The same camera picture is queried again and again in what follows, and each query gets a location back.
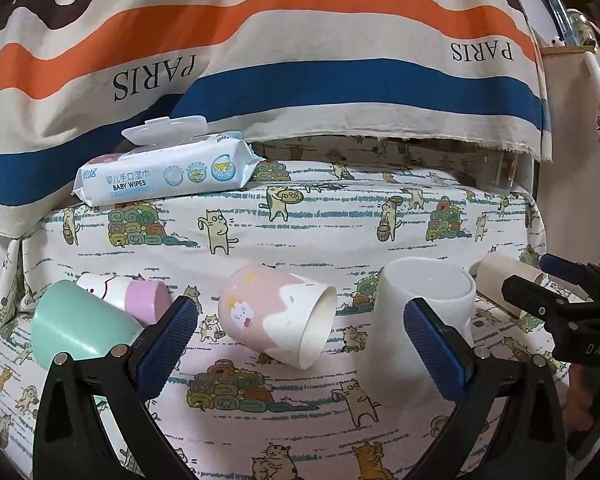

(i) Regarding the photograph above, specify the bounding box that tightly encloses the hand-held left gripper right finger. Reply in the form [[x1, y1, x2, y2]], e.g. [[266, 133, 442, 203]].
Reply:
[[403, 297, 567, 480]]

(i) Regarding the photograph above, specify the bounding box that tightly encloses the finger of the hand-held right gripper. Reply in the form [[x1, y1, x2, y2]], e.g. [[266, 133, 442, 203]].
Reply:
[[539, 253, 600, 291], [502, 274, 588, 322]]

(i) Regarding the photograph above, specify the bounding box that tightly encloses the pink cloud print cup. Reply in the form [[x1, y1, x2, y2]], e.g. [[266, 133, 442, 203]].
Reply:
[[217, 264, 339, 371]]

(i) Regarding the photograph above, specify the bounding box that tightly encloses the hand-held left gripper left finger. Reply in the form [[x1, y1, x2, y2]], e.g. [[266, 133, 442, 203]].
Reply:
[[32, 295, 201, 480]]

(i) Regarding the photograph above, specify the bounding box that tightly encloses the white bottle with pink cap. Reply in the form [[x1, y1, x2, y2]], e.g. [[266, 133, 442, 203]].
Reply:
[[75, 271, 174, 329]]

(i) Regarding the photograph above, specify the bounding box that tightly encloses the blue pen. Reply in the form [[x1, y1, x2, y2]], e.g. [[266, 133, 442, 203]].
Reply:
[[548, 0, 574, 47]]

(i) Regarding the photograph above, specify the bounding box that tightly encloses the cat print cloth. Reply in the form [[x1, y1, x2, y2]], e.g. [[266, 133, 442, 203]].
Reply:
[[0, 136, 572, 480]]

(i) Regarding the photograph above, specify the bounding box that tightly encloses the striped cloth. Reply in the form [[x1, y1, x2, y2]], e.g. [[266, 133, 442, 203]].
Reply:
[[0, 0, 554, 234]]

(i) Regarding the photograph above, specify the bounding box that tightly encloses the baby wipes pack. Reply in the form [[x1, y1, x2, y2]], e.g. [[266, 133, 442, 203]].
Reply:
[[70, 115, 267, 207]]

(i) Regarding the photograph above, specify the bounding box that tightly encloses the beige fabric organizer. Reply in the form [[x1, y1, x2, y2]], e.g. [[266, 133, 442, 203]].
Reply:
[[538, 44, 600, 262]]

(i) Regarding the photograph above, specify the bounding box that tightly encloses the mint green cup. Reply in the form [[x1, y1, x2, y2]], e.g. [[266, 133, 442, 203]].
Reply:
[[30, 280, 146, 369]]

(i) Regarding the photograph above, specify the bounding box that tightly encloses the plain white cup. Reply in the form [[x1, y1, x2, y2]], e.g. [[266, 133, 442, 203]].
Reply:
[[358, 256, 477, 409]]

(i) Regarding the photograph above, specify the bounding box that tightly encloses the cream cup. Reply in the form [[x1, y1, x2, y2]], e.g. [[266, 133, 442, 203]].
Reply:
[[468, 251, 546, 319]]

